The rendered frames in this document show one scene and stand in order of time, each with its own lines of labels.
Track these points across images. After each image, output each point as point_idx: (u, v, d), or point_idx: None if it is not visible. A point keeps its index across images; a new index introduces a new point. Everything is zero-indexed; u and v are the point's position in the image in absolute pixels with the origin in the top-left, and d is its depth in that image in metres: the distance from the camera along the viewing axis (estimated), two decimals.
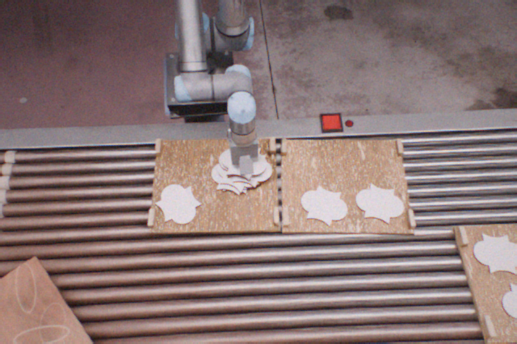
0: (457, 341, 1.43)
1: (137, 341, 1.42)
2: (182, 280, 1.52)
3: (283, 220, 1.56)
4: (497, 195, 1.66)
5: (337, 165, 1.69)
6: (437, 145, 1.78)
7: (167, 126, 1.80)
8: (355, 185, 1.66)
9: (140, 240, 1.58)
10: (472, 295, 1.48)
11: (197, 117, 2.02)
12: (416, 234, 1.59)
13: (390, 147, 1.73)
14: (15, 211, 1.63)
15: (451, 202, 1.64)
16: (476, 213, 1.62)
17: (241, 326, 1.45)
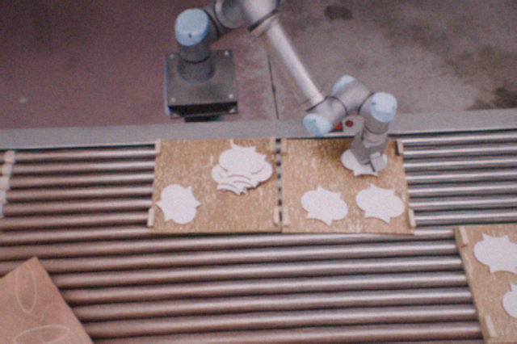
0: (457, 341, 1.43)
1: (137, 341, 1.42)
2: (182, 280, 1.52)
3: (283, 220, 1.56)
4: (497, 195, 1.66)
5: (337, 165, 1.69)
6: (437, 145, 1.78)
7: (167, 126, 1.80)
8: (355, 185, 1.66)
9: (140, 240, 1.58)
10: (472, 295, 1.48)
11: (197, 117, 2.02)
12: (416, 234, 1.59)
13: (390, 147, 1.73)
14: (15, 211, 1.63)
15: (451, 202, 1.64)
16: (476, 213, 1.62)
17: (241, 326, 1.45)
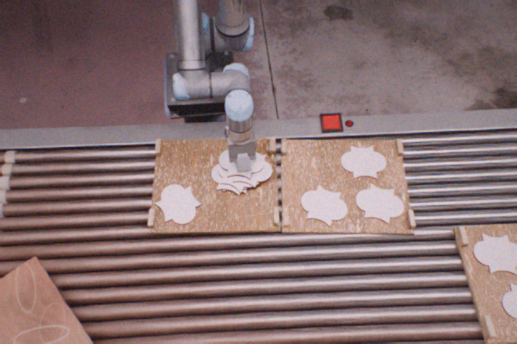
0: (457, 341, 1.43)
1: (137, 341, 1.42)
2: (182, 280, 1.52)
3: (283, 220, 1.56)
4: (497, 195, 1.66)
5: (337, 165, 1.69)
6: (437, 145, 1.78)
7: (167, 126, 1.80)
8: (355, 185, 1.66)
9: (140, 240, 1.58)
10: (472, 295, 1.48)
11: (197, 117, 2.02)
12: (416, 234, 1.59)
13: (390, 147, 1.73)
14: (15, 211, 1.63)
15: (451, 202, 1.64)
16: (476, 213, 1.62)
17: (241, 326, 1.45)
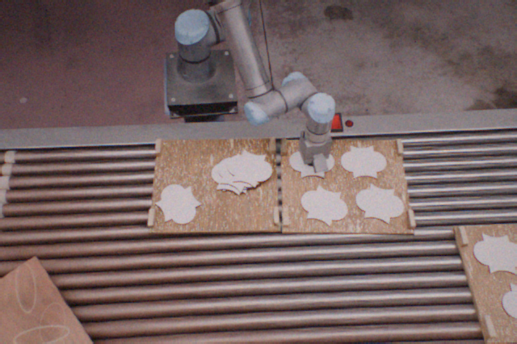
0: (457, 341, 1.43)
1: (137, 341, 1.42)
2: (182, 280, 1.52)
3: (283, 220, 1.56)
4: (497, 195, 1.66)
5: (337, 165, 1.69)
6: (437, 145, 1.78)
7: (167, 126, 1.80)
8: (355, 185, 1.66)
9: (140, 240, 1.58)
10: (472, 295, 1.48)
11: (197, 117, 2.02)
12: (416, 234, 1.59)
13: (390, 147, 1.73)
14: (15, 211, 1.63)
15: (451, 202, 1.64)
16: (476, 213, 1.62)
17: (241, 326, 1.45)
